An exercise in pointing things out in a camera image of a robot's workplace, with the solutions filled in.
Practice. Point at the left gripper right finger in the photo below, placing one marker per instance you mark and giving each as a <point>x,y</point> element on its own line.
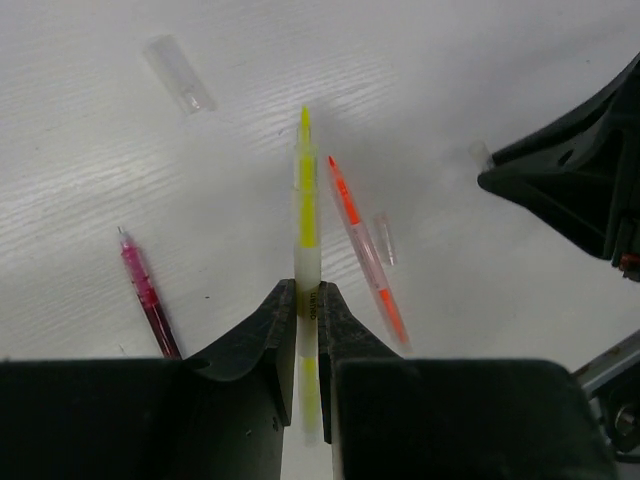
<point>387,417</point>

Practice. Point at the red pen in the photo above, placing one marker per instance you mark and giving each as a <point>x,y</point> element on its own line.
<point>147,296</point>

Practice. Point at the yellow pen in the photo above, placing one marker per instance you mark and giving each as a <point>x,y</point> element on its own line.
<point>307,274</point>

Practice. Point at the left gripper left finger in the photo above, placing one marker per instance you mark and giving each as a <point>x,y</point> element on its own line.
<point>219,414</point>

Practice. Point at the orange pen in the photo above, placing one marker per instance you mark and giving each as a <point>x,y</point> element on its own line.
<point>366,254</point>

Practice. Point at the clear cap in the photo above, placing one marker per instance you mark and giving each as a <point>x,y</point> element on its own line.
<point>386,244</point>
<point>171,66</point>

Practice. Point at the aluminium front rail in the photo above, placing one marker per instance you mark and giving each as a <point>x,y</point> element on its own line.
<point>608,365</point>

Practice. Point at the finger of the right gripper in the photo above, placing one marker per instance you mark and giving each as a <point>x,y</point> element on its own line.
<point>580,174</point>

